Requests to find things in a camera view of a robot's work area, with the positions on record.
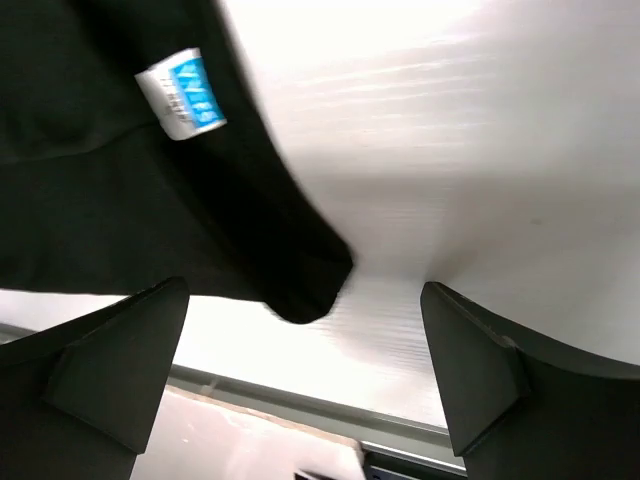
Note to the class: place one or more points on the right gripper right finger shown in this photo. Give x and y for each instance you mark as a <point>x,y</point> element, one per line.
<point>521,405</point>

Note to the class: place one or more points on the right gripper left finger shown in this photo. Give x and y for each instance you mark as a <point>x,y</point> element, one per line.
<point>79,400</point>

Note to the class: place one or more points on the black t shirt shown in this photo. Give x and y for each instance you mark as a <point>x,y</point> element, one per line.
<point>132,150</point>

